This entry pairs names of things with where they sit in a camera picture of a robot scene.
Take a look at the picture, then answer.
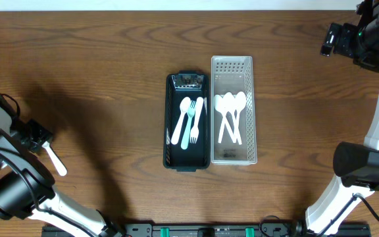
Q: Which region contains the thick white plastic spoon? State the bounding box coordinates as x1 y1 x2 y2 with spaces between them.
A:
171 97 191 145

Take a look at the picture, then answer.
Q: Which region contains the white green-tinted plastic fork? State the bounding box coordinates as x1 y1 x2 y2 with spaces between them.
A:
180 101 195 150

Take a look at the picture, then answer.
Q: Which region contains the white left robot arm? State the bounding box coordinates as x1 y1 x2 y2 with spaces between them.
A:
0 93 126 236

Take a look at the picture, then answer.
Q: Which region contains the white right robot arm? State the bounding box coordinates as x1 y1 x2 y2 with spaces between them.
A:
290 1 379 236

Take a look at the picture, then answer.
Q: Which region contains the clear plastic basket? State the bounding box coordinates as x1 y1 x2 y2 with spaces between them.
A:
211 55 257 166

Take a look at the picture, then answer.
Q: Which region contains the dark green plastic basket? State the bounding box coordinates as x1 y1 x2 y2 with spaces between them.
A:
163 70 211 172

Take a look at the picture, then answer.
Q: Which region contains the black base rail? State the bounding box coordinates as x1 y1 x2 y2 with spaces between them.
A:
41 222 372 237

